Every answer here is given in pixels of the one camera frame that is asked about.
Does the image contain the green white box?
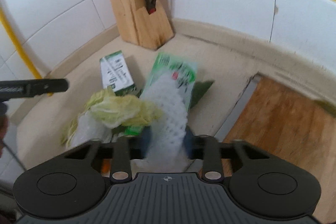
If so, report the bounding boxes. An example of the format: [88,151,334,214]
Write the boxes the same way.
[100,51,136,96]

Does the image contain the yellow pipe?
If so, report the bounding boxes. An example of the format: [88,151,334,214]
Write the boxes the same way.
[0,7,53,97]

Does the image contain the light green cabbage leaves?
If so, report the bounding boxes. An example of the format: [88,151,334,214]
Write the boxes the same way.
[60,88,162,147]

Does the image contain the clear plastic bag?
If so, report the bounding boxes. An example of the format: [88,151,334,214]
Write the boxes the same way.
[67,111,112,149]

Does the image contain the green snack packet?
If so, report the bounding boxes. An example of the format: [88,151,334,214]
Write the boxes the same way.
[143,52,198,110]

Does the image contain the orange peel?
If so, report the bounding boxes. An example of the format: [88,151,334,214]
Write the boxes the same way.
[101,159,110,174]

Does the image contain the wooden knife block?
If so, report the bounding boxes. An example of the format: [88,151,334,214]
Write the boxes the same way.
[110,0,174,50]

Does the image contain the wooden cutting board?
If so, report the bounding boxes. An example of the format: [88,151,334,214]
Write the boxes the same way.
[224,77,335,223]

